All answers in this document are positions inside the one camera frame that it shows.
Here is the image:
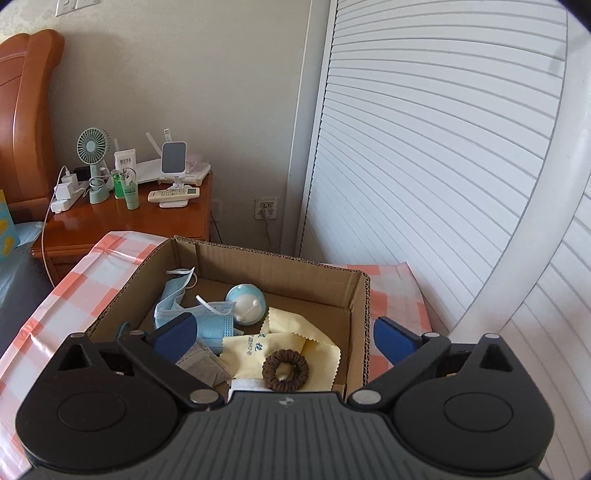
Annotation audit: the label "green desk fan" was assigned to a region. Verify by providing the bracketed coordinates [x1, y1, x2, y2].
[76, 128, 112, 204]

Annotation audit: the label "green tube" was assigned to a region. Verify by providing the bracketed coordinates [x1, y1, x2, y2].
[121, 168, 140, 210]

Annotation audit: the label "grey cloth pouch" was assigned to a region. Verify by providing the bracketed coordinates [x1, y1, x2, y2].
[175, 340, 232, 388]

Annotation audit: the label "white router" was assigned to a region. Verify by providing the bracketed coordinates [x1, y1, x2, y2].
[136, 130, 211, 184]

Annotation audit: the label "blue face mask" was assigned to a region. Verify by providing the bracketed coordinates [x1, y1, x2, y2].
[154, 266, 197, 330]
[194, 295, 246, 354]

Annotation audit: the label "wooden nightstand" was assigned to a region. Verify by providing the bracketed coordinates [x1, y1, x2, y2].
[31, 170, 214, 285]

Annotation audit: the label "wall socket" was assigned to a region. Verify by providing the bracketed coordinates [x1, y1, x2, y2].
[255, 197, 280, 222]

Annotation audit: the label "wall switch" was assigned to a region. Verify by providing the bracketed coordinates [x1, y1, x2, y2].
[55, 0, 101, 16]

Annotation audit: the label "white tissue packet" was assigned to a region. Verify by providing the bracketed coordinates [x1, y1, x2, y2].
[227, 378, 279, 402]

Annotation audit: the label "white remote control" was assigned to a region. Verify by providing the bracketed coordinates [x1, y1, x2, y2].
[148, 186, 201, 204]

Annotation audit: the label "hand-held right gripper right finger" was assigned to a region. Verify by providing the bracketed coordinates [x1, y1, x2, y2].
[348, 316, 516, 408]

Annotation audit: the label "white phone stand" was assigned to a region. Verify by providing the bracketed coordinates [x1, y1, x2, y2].
[159, 141, 195, 209]

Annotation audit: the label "white cable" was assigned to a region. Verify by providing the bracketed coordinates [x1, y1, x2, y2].
[40, 203, 59, 288]

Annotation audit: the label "brown scrunchie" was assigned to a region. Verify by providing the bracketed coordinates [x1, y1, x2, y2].
[262, 349, 310, 393]

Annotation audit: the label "pink checked tablecloth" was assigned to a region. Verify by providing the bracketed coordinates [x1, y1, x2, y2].
[0, 231, 428, 480]

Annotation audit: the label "white power strip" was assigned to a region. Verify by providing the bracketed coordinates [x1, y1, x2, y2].
[50, 185, 89, 216]

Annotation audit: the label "grey-blue bedding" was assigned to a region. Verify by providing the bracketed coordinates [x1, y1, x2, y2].
[0, 220, 57, 354]

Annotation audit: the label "yellow lens cloth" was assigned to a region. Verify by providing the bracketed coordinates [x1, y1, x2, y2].
[220, 307, 343, 393]

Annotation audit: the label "light blue round ball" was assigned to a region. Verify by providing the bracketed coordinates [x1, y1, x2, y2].
[225, 283, 267, 326]

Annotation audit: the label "white charger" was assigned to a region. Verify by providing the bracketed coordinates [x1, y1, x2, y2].
[55, 167, 80, 200]

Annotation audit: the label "blue yellow printed pillow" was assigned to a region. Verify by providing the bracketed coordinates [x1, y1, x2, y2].
[0, 189, 20, 262]

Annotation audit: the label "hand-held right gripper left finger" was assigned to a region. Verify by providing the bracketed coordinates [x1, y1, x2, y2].
[59, 311, 223, 409]

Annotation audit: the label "wooden headboard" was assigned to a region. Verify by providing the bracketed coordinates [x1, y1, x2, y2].
[0, 30, 66, 212]

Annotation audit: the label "cardboard box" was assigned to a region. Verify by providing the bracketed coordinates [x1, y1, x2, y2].
[85, 235, 372, 403]

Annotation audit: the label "white louvered wardrobe doors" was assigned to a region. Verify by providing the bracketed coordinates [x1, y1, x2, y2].
[286, 0, 591, 480]

